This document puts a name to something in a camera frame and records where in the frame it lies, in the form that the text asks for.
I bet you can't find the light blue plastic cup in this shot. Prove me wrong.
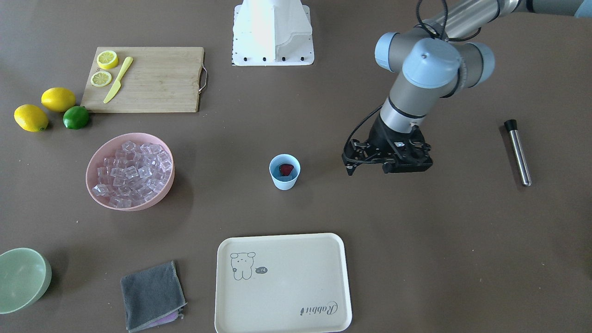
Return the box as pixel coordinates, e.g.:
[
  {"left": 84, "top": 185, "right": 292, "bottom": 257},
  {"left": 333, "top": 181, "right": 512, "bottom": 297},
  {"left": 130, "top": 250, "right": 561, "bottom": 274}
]
[{"left": 268, "top": 154, "right": 301, "bottom": 191}]

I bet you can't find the pink bowl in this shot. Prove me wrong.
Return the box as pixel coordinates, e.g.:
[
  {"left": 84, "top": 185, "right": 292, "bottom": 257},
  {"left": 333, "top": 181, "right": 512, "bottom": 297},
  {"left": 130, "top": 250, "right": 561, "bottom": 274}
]
[{"left": 86, "top": 133, "right": 175, "bottom": 212}]

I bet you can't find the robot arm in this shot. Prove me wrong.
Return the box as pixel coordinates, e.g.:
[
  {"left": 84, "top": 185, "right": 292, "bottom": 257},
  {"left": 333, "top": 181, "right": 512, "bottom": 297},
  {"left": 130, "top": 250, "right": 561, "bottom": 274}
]
[{"left": 343, "top": 0, "right": 591, "bottom": 173}]

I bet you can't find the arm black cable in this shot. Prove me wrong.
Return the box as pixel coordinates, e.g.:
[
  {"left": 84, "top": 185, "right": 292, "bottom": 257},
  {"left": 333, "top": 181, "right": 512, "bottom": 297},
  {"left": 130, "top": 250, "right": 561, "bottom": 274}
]
[{"left": 345, "top": 104, "right": 384, "bottom": 158}]

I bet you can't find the yellow plastic knife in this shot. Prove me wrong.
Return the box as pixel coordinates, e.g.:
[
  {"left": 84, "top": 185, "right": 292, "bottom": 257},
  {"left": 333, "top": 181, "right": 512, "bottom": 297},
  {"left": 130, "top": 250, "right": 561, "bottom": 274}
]
[{"left": 102, "top": 56, "right": 134, "bottom": 104}]

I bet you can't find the grey folded cloth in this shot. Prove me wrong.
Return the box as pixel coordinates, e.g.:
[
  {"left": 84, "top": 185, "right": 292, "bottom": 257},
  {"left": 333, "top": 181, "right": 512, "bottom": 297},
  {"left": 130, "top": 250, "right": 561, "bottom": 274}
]
[{"left": 120, "top": 260, "right": 187, "bottom": 333}]

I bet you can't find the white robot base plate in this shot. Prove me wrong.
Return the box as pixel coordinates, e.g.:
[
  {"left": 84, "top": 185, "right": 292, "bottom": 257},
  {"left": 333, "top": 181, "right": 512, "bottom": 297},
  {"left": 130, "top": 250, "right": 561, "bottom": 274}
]
[{"left": 231, "top": 0, "right": 315, "bottom": 66}]

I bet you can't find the green ceramic bowl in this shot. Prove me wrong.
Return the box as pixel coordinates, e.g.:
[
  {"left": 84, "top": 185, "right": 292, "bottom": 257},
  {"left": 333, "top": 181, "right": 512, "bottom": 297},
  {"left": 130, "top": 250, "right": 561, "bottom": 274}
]
[{"left": 0, "top": 248, "right": 52, "bottom": 315}]

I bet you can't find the cream rabbit tray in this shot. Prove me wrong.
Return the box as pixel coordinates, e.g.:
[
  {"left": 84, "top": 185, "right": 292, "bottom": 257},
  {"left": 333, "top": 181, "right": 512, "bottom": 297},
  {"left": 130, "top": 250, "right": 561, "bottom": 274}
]
[{"left": 214, "top": 233, "right": 352, "bottom": 333}]

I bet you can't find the green lime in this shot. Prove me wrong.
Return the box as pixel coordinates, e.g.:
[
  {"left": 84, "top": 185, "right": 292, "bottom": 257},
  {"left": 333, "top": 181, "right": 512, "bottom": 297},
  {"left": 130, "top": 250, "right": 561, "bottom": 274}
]
[{"left": 62, "top": 106, "right": 90, "bottom": 130}]

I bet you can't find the red strawberry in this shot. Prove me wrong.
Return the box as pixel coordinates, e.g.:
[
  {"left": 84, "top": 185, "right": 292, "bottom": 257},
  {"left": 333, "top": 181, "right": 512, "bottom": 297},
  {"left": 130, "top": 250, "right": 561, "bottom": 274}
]
[{"left": 278, "top": 164, "right": 295, "bottom": 177}]

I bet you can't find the steel muddler rod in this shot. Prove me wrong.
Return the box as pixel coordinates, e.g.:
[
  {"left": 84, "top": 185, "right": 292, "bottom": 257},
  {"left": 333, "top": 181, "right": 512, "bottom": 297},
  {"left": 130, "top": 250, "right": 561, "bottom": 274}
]
[{"left": 504, "top": 119, "right": 532, "bottom": 187}]

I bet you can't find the yellow lemon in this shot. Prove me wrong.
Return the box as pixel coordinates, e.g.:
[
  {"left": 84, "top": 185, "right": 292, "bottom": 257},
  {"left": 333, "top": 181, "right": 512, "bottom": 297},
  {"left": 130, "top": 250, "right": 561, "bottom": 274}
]
[
  {"left": 41, "top": 87, "right": 76, "bottom": 112},
  {"left": 13, "top": 104, "right": 49, "bottom": 132}
]

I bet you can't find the wooden cutting board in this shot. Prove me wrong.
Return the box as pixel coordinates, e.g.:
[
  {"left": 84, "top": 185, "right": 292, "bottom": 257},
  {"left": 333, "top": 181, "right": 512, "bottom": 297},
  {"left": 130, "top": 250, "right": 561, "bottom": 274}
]
[{"left": 80, "top": 46, "right": 207, "bottom": 113}]

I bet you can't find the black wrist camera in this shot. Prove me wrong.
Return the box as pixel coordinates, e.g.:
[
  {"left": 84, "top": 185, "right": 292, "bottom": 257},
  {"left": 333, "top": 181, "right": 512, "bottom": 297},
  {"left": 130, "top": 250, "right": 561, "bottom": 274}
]
[{"left": 342, "top": 139, "right": 370, "bottom": 176}]

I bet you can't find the clear ice cube pile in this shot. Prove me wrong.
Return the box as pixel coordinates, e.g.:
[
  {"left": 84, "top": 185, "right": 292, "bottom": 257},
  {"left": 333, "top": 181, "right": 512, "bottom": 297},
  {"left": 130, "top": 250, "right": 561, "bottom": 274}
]
[{"left": 92, "top": 141, "right": 173, "bottom": 209}]

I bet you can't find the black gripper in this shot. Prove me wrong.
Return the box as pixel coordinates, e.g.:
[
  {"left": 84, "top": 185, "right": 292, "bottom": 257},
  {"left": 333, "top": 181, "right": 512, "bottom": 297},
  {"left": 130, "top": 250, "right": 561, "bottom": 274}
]
[{"left": 365, "top": 117, "right": 433, "bottom": 173}]

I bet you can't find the lemon half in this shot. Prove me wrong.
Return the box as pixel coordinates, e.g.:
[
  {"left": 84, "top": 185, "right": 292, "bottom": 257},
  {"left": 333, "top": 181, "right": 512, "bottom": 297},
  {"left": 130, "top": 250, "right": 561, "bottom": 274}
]
[
  {"left": 89, "top": 70, "right": 112, "bottom": 88},
  {"left": 96, "top": 50, "right": 119, "bottom": 69}
]

